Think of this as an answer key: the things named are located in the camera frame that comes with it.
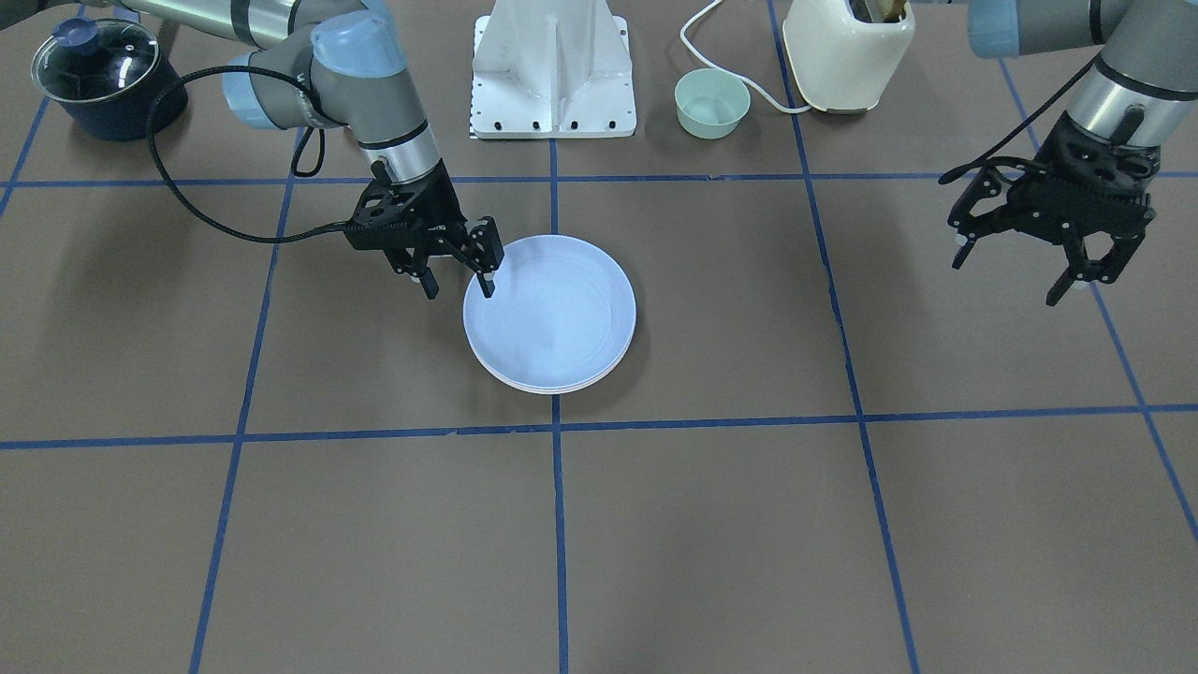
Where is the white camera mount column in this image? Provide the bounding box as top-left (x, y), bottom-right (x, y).
top-left (470, 1), bottom-right (639, 140)

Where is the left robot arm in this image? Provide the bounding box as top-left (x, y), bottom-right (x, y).
top-left (940, 1), bottom-right (1197, 306)

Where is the blue plate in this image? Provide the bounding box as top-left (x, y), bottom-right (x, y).
top-left (462, 235), bottom-right (637, 394)

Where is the dark blue pot with lid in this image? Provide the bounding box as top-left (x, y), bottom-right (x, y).
top-left (30, 17), bottom-right (188, 141)

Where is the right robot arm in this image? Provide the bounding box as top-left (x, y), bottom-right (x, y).
top-left (119, 1), bottom-right (504, 298)

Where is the green bowl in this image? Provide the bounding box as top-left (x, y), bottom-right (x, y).
top-left (673, 68), bottom-right (752, 140)

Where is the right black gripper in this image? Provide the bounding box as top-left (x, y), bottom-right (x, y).
top-left (343, 165), bottom-right (504, 300)

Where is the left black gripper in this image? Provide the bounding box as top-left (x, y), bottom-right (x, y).
top-left (946, 113), bottom-right (1157, 306)

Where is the cream toaster with bread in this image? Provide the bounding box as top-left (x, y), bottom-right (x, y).
top-left (679, 0), bottom-right (916, 117)

